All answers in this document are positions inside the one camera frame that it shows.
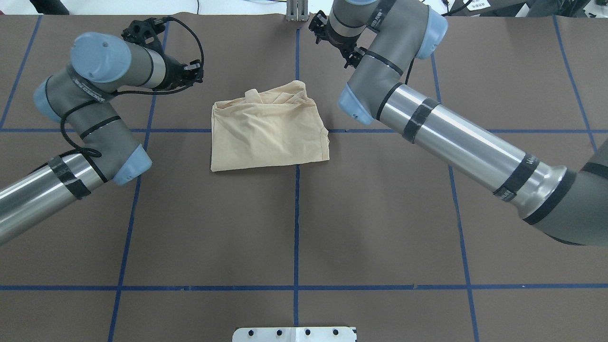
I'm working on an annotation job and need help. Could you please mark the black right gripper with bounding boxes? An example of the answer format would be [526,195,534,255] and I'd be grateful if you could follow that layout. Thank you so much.
[325,28,362,60]

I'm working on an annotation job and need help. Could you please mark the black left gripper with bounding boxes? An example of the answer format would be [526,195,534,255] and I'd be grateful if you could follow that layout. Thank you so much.
[164,56,204,91]

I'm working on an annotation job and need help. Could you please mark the beige long-sleeve graphic shirt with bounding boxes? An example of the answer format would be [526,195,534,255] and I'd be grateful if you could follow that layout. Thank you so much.
[210,80,330,172]

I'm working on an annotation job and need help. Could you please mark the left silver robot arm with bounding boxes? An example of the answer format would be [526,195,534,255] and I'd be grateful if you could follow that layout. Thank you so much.
[1,32,204,244]

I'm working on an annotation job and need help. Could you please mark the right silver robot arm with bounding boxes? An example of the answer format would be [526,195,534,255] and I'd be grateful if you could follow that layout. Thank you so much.
[309,0,608,247]

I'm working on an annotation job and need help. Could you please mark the black labelled box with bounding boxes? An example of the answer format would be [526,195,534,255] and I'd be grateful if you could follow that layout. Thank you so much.
[448,0,493,17]

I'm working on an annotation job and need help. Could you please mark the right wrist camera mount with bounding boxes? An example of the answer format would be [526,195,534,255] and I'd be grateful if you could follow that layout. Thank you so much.
[308,10,329,45]

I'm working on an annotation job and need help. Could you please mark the aluminium frame post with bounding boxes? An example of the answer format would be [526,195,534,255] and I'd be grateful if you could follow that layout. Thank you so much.
[286,0,310,22]

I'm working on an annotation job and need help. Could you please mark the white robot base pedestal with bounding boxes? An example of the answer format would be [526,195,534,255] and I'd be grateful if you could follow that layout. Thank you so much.
[232,326,358,342]

